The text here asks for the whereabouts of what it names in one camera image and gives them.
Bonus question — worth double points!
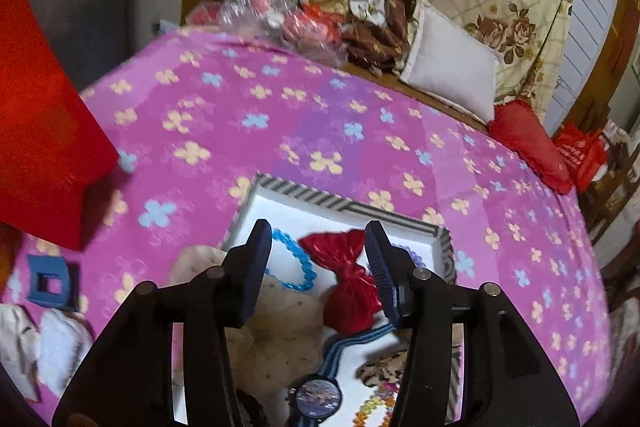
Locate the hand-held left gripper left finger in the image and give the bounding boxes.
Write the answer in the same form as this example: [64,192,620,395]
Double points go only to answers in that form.
[51,218,273,427]

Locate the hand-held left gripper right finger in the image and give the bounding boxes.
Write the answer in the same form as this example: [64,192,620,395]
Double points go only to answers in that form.
[364,220,581,427]

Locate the purple bead bracelet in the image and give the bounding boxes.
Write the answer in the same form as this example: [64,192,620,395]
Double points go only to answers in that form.
[392,243,427,270]

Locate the red satin bow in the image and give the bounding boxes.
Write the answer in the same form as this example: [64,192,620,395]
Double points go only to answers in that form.
[299,229,386,335]

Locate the blue bead bracelet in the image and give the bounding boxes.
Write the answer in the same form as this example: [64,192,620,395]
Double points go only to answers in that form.
[265,229,316,292]

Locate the white tray with striped rim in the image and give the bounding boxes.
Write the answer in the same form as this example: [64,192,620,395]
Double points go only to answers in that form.
[220,173,458,427]

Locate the cream dotted scrunchie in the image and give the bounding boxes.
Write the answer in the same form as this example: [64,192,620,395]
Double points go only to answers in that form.
[167,244,326,395]

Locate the leopard print bow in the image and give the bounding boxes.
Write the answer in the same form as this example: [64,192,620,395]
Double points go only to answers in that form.
[356,342,411,388]

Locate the blue striped wristwatch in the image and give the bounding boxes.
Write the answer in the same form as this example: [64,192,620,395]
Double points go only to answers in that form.
[287,324,401,427]

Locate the pink floral bedsheet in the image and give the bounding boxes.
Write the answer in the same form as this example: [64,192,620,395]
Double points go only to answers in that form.
[0,29,613,427]

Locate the red cushion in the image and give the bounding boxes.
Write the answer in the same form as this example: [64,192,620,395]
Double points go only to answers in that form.
[487,99,575,195]

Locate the pale blue fluffy scrunchie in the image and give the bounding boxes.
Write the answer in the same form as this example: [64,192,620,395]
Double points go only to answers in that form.
[37,309,96,395]

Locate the blue hair claw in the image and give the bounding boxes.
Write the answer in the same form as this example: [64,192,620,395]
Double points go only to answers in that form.
[25,254,81,312]

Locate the white pillow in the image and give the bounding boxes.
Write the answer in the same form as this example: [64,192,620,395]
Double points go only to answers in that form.
[400,0,503,120]

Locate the brown patterned cloth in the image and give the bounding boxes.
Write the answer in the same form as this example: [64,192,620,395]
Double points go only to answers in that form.
[342,19,416,72]

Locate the red shopping bag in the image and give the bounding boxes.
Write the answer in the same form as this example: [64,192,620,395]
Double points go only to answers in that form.
[552,123,608,192]

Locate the clear plastic bag of goods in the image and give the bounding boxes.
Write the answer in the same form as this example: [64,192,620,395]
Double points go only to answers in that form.
[220,0,351,68]

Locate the wooden rack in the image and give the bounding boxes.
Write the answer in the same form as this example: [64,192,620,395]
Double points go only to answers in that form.
[582,117,640,258]

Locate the red gift bag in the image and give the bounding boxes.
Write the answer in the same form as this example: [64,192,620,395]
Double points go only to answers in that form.
[0,0,121,253]

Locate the cream bow scrunchie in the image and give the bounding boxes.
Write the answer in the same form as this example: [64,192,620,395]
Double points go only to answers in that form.
[0,304,43,403]

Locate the orange bead bracelet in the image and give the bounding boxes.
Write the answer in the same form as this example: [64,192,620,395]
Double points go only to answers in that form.
[352,382,401,427]

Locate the black braided hair tie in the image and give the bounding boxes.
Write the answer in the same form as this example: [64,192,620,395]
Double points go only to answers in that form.
[235,389,271,427]

